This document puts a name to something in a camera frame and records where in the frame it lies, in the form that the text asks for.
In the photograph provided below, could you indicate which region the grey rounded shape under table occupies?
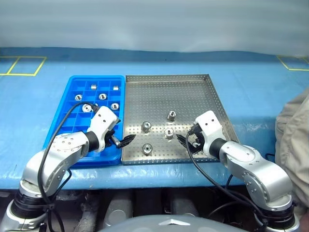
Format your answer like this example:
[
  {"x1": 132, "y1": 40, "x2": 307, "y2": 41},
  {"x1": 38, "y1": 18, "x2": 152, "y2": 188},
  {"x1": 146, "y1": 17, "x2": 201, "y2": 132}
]
[
  {"x1": 166, "y1": 192, "x2": 200, "y2": 218},
  {"x1": 106, "y1": 192, "x2": 134, "y2": 227}
]

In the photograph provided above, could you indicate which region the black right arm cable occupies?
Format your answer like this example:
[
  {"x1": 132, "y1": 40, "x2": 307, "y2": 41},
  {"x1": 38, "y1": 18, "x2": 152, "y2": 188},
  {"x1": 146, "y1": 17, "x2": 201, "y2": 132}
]
[{"x1": 185, "y1": 125, "x2": 269, "y2": 232}]

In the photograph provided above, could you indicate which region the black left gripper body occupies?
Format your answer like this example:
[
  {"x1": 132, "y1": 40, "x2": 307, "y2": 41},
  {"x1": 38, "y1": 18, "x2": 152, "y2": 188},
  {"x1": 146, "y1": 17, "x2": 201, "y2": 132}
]
[{"x1": 104, "y1": 130, "x2": 121, "y2": 148}]

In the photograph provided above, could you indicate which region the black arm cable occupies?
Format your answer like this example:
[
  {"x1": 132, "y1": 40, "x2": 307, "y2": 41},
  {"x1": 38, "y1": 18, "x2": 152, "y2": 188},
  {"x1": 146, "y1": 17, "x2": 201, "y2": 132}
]
[
  {"x1": 185, "y1": 125, "x2": 269, "y2": 232},
  {"x1": 37, "y1": 103, "x2": 100, "y2": 232}
]

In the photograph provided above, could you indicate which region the blue plastic table cover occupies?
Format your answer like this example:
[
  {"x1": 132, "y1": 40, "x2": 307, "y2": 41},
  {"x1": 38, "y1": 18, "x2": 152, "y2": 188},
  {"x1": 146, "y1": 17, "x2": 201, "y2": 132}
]
[{"x1": 0, "y1": 46, "x2": 309, "y2": 192}]

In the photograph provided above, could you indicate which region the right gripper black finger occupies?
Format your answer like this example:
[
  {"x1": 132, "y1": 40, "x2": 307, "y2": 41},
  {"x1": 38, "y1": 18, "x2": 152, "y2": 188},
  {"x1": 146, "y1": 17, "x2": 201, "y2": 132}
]
[
  {"x1": 176, "y1": 134, "x2": 189, "y2": 146},
  {"x1": 180, "y1": 141, "x2": 194, "y2": 153}
]

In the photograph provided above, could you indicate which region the perforated metal tray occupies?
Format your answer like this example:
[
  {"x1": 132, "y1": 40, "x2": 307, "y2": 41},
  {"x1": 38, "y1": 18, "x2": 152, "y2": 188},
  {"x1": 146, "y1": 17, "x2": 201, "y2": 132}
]
[{"x1": 120, "y1": 73, "x2": 241, "y2": 165}]

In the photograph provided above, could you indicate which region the blue compartment tray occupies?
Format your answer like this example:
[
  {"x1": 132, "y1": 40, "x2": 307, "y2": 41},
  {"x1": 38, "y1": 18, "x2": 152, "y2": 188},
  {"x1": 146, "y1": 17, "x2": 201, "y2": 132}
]
[{"x1": 42, "y1": 75, "x2": 126, "y2": 168}]

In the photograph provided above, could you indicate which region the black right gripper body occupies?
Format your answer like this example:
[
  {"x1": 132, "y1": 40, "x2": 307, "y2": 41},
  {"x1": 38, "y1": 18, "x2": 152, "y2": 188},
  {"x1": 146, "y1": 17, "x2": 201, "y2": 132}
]
[{"x1": 190, "y1": 130, "x2": 206, "y2": 155}]

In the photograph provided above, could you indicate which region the dark pipe shape under table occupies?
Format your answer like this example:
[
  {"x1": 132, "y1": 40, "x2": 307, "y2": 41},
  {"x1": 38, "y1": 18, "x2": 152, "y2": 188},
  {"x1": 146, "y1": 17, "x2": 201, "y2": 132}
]
[{"x1": 76, "y1": 190, "x2": 99, "y2": 232}]

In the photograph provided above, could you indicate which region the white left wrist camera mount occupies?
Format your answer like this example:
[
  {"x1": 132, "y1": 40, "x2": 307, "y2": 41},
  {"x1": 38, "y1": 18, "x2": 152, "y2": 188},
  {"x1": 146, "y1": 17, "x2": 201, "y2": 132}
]
[{"x1": 86, "y1": 105, "x2": 121, "y2": 153}]

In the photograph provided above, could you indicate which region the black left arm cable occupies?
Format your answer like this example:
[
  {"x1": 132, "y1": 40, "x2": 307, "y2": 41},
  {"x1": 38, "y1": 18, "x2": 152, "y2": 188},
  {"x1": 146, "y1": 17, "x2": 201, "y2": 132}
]
[{"x1": 37, "y1": 103, "x2": 100, "y2": 232}]

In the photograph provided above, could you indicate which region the silver robot torso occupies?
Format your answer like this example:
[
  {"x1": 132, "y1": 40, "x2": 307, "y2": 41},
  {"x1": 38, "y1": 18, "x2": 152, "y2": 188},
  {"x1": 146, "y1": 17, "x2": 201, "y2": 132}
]
[{"x1": 103, "y1": 213, "x2": 245, "y2": 232}]

